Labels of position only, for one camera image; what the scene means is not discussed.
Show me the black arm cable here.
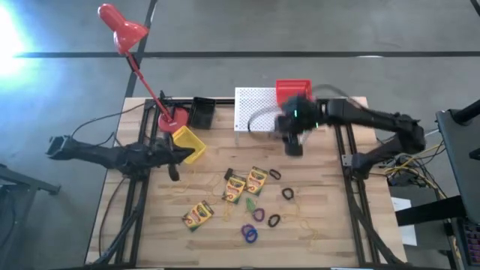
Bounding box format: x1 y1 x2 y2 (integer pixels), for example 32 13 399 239
70 103 146 139

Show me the yellow plastic basket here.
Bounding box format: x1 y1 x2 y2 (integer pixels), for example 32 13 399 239
172 124 208 165

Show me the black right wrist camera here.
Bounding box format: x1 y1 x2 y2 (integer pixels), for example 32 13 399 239
284 134 305 158

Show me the grey metal stand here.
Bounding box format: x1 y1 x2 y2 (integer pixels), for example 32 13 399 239
0 163 62 270

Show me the keyboard with coloured keys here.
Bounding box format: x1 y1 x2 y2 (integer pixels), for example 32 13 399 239
463 220 480 263

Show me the black aluminium table frame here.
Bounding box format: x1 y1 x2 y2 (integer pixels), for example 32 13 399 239
93 96 408 268

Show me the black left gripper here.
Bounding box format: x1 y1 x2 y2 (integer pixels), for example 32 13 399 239
148 140 197 170

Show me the red desk lamp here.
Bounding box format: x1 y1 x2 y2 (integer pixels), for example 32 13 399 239
97 2 190 135

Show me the yellow Crayola crayon box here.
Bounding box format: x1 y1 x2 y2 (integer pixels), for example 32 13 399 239
181 199 215 233
245 166 269 197
221 173 248 206

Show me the yellow cable bundle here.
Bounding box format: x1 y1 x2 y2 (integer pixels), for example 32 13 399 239
382 142 449 200

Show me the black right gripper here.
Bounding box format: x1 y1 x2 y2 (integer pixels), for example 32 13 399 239
279 95 324 133

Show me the yellow rubber band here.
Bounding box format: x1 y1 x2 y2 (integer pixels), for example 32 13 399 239
172 172 224 200
280 198 305 222
298 219 320 242

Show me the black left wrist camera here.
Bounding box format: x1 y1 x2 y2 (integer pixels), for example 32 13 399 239
167 163 182 182

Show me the black plastic basket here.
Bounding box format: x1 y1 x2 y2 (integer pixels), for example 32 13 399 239
187 96 218 131

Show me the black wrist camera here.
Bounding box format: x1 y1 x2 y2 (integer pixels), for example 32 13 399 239
284 134 305 158
167 163 182 182

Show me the grey equipment cart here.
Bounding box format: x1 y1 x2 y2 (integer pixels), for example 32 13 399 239
395 99 480 227

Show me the white paper sheet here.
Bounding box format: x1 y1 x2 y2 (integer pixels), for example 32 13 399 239
389 196 418 247

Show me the red plastic basket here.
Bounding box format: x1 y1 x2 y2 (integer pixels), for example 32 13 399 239
275 78 314 108

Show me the white perforated riser shelf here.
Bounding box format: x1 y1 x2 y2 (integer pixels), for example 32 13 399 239
233 86 313 146

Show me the brown floor cable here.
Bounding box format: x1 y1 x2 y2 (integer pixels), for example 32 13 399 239
97 175 128 260

